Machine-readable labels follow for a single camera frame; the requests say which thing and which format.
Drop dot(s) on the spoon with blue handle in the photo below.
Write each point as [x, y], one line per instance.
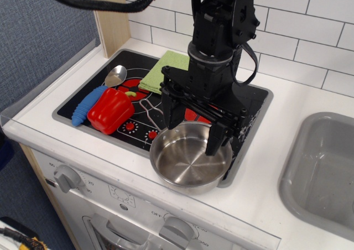
[114, 78]

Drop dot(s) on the stainless steel pan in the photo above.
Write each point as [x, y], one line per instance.
[178, 156]

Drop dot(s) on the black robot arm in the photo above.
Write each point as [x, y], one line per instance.
[222, 30]

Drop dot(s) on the grey right oven knob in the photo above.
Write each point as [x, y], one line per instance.
[177, 232]

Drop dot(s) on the grey left oven knob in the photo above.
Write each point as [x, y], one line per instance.
[66, 178]

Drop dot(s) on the red plastic bell pepper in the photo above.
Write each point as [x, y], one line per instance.
[112, 109]

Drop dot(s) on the white toy oven front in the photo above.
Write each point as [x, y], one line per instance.
[99, 215]

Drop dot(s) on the wooden upright post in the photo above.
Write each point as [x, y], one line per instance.
[113, 29]

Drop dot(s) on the grey sink basin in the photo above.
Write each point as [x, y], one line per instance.
[317, 181]

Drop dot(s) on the grey oven knob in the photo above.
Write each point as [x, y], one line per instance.
[177, 232]
[66, 178]

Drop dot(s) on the black toy stovetop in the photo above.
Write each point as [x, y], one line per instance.
[138, 132]

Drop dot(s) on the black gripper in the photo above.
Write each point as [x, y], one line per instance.
[206, 87]

